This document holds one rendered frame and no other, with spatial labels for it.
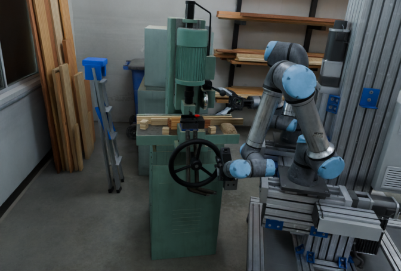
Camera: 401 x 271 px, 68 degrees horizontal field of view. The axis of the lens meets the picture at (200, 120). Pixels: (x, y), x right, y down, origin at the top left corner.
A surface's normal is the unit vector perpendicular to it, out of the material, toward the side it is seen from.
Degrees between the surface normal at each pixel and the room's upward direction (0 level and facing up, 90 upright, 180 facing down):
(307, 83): 83
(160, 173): 90
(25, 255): 0
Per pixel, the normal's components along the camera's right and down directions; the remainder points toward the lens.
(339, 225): -0.18, 0.33
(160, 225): 0.18, 0.35
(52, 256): 0.07, -0.94
